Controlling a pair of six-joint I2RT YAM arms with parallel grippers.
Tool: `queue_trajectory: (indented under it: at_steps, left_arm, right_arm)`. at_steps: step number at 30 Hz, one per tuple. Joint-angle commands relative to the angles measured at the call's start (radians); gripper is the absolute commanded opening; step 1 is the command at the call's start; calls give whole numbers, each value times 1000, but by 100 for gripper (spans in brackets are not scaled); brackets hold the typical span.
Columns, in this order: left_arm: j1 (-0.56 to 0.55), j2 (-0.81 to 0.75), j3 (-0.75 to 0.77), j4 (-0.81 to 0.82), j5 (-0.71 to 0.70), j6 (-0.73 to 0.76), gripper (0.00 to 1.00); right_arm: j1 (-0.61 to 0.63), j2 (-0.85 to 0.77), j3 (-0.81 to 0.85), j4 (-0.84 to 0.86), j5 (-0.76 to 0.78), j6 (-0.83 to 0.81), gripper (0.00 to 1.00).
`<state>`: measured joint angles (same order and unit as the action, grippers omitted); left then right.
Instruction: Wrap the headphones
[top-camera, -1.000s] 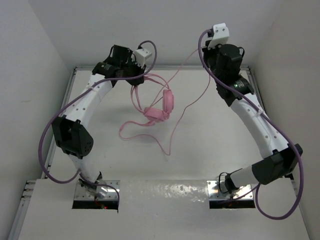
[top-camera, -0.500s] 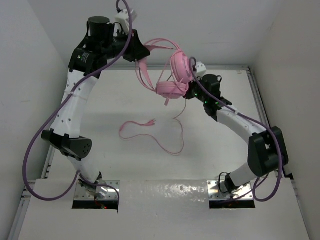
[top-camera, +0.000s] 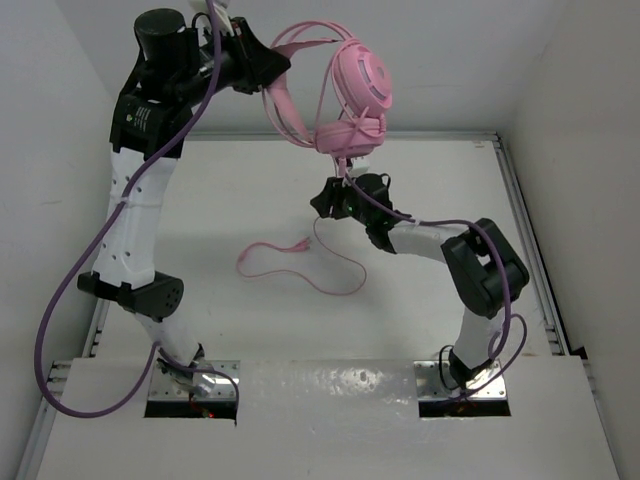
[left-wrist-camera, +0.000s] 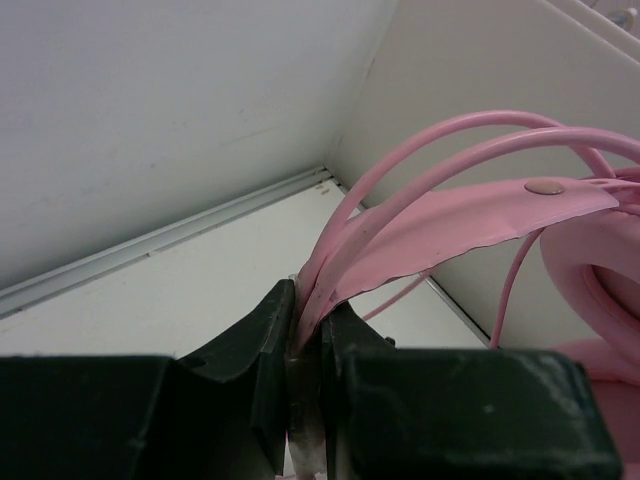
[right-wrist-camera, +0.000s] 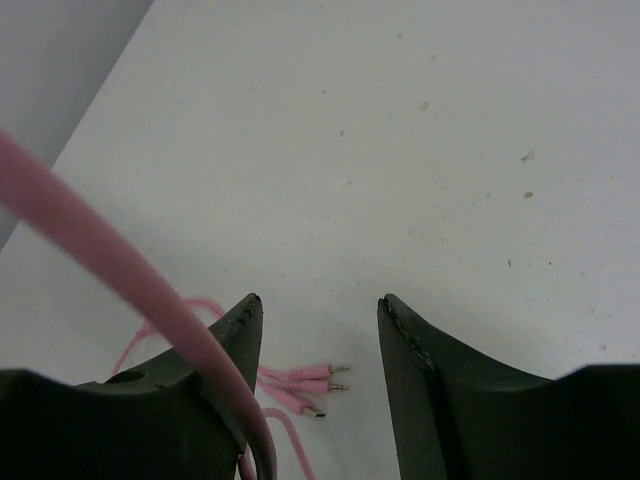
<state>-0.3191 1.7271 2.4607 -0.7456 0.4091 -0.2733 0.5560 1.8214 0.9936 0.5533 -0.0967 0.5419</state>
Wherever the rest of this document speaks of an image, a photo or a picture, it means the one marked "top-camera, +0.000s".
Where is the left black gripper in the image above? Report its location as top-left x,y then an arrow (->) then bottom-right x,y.
169,16 -> 285,108

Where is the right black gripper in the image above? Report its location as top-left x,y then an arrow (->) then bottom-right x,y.
312,174 -> 372,227

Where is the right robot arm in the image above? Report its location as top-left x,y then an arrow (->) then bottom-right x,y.
310,173 -> 530,389

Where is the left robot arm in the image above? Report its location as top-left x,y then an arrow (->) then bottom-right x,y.
77,8 -> 291,368

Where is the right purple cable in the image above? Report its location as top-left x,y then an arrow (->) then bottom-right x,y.
344,172 -> 529,401

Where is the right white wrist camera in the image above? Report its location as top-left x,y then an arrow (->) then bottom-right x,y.
346,157 -> 370,178

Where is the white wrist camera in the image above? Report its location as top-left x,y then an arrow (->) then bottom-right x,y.
346,157 -> 370,178
188,0 -> 233,33

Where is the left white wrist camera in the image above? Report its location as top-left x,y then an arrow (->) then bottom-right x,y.
188,0 -> 233,33

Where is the aluminium table frame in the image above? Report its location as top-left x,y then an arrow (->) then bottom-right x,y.
37,121 -> 616,479

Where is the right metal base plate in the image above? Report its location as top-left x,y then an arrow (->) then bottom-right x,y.
413,359 -> 508,402

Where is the metal base plate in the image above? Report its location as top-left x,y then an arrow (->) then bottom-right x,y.
413,359 -> 508,402
148,359 -> 240,402

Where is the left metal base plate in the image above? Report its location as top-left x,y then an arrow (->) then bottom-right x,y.
148,359 -> 240,402

